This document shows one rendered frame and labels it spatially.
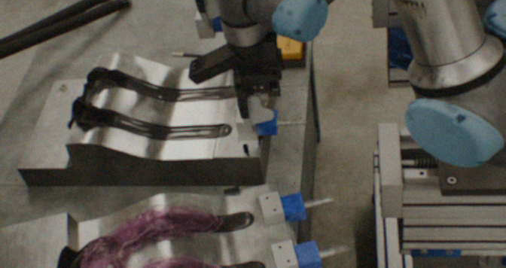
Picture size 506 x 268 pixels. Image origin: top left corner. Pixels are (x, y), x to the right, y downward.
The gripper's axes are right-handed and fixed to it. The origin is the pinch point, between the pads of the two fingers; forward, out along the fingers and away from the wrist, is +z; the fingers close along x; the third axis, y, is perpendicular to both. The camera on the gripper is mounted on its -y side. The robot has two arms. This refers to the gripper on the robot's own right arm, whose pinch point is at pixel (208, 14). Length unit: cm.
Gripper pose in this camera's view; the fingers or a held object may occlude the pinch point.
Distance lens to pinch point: 154.7
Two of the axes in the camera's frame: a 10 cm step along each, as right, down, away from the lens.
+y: 9.9, -0.1, -1.7
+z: 1.3, 6.8, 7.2
